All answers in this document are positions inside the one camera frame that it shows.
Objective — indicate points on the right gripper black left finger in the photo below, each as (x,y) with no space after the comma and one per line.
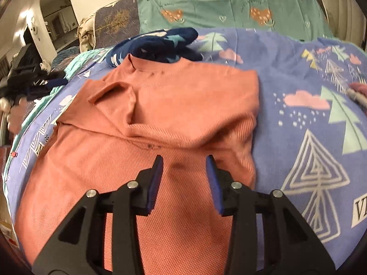
(77,245)

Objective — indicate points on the dark grey patterned pillow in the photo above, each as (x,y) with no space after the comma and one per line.
(116,22)

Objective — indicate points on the navy star patterned garment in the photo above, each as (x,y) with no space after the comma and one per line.
(164,46)

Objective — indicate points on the black clutter pile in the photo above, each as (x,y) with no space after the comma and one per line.
(26,77)

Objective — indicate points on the pink grey garment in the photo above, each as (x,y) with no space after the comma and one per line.
(357,92)

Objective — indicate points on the purple patterned bedspread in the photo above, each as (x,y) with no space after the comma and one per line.
(271,110)

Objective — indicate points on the orange knit shirt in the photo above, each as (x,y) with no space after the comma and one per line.
(117,125)

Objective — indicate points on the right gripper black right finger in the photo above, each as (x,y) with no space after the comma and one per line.
(268,234)

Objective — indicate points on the teal patterned pillow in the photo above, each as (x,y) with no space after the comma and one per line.
(302,20)

